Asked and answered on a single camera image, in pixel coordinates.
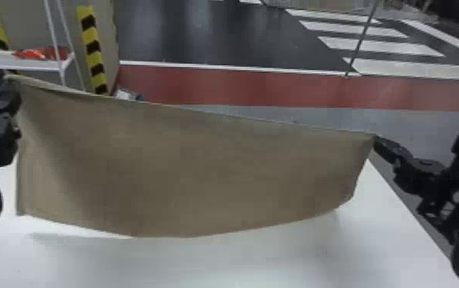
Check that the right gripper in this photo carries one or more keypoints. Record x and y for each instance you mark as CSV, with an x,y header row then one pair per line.
x,y
424,177

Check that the beige towel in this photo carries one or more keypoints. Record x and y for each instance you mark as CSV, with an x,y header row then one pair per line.
x,y
181,169

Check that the white shelf trolley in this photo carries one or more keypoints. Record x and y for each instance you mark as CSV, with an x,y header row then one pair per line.
x,y
32,60

